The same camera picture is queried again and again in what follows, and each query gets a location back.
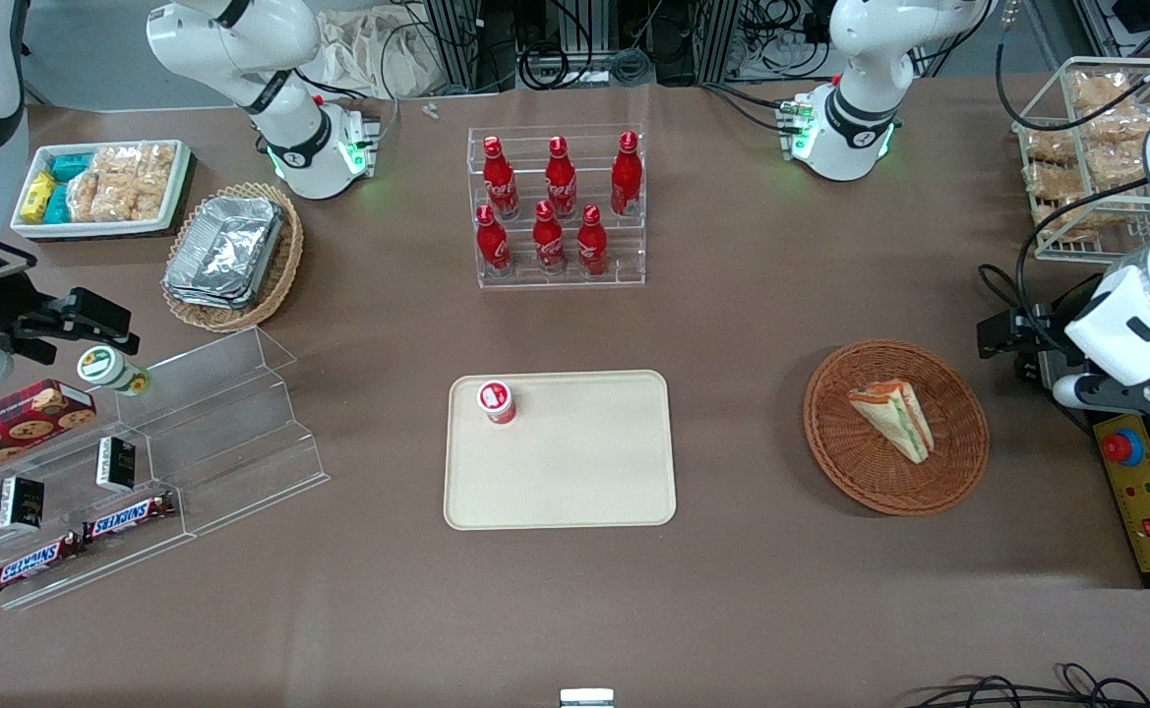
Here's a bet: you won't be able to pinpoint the clear acrylic stepped shelf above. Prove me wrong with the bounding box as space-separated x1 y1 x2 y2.
0 393 194 613
114 326 332 538

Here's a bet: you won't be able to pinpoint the beige cloth bag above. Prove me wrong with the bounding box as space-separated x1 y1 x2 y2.
322 8 443 99

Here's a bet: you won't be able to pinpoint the black floor cables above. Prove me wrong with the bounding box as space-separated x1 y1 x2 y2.
929 663 1150 708

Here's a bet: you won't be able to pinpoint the black right base cable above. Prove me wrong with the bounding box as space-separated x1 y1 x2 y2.
294 67 400 150

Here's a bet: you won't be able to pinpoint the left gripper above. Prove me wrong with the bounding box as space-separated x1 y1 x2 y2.
978 307 1077 380

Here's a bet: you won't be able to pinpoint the yellow snack pack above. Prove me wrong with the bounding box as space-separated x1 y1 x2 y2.
22 172 57 223

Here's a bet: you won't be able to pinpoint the round brown wicker basket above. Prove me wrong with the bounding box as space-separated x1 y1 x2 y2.
804 340 991 516

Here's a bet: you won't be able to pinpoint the white rectangular snack tray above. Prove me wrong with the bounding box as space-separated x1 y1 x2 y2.
11 140 192 240

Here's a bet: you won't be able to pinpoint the red white lidded cup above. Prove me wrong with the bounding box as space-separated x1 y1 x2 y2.
477 380 517 426

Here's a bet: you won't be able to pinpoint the green lidded white cup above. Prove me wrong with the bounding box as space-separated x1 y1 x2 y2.
77 346 152 398

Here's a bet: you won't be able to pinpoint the triangular sandwich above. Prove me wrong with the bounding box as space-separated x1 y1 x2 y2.
848 380 936 465

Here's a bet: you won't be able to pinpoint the oval tan wicker basket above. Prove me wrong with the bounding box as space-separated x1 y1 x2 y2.
161 182 304 333

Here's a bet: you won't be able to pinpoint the black left base cables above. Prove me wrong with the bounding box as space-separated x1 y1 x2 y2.
700 83 804 135

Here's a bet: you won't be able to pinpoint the clear acrylic bottle rack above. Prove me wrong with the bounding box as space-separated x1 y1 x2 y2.
466 123 647 289

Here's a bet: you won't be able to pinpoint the white wire basket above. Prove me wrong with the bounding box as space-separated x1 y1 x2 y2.
1012 57 1150 265

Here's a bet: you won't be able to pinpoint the Snickers chocolate bar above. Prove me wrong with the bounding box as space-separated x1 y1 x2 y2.
83 491 178 545
0 531 85 595

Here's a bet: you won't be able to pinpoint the red tartan cookie box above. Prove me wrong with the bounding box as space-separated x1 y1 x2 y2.
0 379 98 489

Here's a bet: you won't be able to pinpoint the clear rice cracker bag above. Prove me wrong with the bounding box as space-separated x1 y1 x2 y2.
68 172 103 223
137 144 178 222
92 177 140 223
92 146 143 180

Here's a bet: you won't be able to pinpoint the small black box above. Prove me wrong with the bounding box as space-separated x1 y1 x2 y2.
95 436 138 494
0 476 46 534

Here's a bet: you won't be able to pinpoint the silver foil tray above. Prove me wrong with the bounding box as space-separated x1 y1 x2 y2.
165 195 285 296
163 280 261 312

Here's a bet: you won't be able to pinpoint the beige plastic tray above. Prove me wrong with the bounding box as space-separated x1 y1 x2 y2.
444 370 677 531

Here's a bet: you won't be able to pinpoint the red cola bottle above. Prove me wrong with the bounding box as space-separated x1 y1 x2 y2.
476 204 512 278
545 136 578 219
576 204 608 278
611 131 643 217
481 136 519 219
532 200 567 276

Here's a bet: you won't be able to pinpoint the bagged fried snack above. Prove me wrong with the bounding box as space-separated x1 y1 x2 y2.
1025 160 1148 200
1076 103 1150 150
1025 128 1079 165
1069 71 1129 111
1035 200 1119 244

